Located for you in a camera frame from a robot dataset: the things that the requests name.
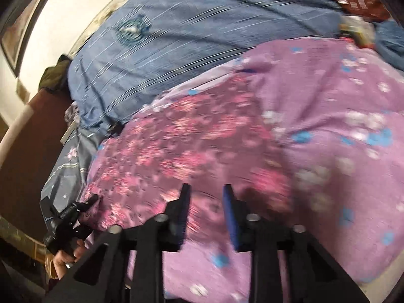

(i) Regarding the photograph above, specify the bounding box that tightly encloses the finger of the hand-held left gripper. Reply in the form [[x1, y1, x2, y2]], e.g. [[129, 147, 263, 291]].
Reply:
[[78, 194, 101, 214]]

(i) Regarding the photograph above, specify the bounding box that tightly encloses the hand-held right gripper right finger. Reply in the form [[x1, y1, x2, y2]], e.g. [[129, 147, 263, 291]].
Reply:
[[222, 184, 370, 303]]

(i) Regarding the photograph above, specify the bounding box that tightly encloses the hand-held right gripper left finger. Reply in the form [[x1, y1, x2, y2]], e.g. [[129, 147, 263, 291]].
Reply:
[[47, 183, 192, 303]]

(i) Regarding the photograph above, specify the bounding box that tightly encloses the maroon floral shirt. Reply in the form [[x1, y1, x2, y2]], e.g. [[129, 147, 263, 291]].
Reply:
[[80, 69, 294, 231]]

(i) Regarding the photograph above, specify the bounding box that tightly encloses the person's left hand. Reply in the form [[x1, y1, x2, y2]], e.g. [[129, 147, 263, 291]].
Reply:
[[53, 239, 89, 280]]

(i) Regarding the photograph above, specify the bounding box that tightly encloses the grey striped bed sheet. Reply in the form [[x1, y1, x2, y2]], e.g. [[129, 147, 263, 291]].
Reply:
[[41, 126, 105, 224]]

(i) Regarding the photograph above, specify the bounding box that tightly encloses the maroon padded headboard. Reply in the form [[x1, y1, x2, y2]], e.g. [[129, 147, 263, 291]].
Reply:
[[0, 90, 74, 237]]

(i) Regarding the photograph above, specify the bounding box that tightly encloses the small grey crumpled cloth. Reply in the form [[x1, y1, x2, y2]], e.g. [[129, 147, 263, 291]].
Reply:
[[64, 102, 82, 124]]

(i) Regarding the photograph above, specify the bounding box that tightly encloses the small framed picture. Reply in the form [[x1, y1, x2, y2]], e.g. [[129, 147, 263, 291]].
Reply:
[[16, 80, 30, 102]]

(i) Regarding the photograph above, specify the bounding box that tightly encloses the dark green cloth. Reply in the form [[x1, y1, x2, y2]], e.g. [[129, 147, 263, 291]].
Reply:
[[39, 54, 72, 93]]

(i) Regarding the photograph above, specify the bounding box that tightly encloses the purple floral blanket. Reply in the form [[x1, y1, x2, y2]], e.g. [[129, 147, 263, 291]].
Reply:
[[80, 36, 404, 303]]

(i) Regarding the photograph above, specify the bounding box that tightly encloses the blue plaid duvet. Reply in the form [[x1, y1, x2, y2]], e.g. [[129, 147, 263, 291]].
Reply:
[[68, 0, 344, 130]]

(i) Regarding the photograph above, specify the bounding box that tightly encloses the large framed picture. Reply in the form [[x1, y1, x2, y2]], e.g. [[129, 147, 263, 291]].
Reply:
[[0, 0, 41, 78]]

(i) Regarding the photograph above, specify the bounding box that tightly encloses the light blue cloth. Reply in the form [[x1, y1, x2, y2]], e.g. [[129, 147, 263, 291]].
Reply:
[[374, 20, 404, 74]]

